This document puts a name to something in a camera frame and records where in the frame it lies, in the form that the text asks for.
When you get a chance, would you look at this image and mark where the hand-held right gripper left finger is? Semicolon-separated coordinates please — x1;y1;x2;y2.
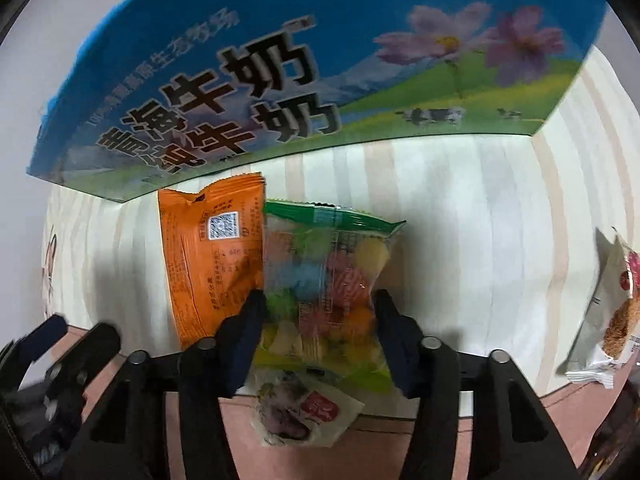
62;289;271;480

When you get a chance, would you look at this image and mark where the colourful candy bag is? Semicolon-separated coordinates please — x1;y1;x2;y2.
250;199;407;394

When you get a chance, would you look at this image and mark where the white snack packet red print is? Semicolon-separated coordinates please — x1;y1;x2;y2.
565;227;640;390

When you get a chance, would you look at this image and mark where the blue printed cardboard box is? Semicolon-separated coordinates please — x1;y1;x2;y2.
27;0;608;204

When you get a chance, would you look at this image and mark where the orange snack packet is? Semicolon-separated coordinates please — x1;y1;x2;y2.
157;172;266;352

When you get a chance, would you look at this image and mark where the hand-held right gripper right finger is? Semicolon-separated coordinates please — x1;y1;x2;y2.
374;289;581;480

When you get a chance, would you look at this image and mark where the small white snack packet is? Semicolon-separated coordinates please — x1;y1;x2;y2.
250;367;366;449

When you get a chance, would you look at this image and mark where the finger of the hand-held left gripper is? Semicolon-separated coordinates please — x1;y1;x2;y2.
0;314;69;377
42;322;122;431

